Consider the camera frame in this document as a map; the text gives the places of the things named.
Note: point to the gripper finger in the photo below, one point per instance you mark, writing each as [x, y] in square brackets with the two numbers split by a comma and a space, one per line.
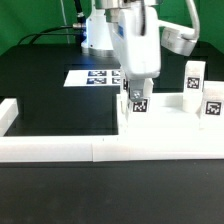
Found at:
[136, 90]

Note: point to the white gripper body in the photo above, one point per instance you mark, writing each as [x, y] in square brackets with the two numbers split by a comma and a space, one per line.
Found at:
[136, 41]

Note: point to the white square tabletop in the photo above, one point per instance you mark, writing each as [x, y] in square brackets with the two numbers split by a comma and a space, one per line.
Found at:
[165, 115]

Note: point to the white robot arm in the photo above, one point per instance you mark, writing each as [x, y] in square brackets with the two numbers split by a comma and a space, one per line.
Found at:
[98, 40]

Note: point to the white sheet with AprilTags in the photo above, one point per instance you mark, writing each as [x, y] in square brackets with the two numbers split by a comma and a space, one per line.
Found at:
[80, 78]

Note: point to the white U-shaped obstacle fence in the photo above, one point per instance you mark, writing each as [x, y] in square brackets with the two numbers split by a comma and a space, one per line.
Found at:
[159, 146]

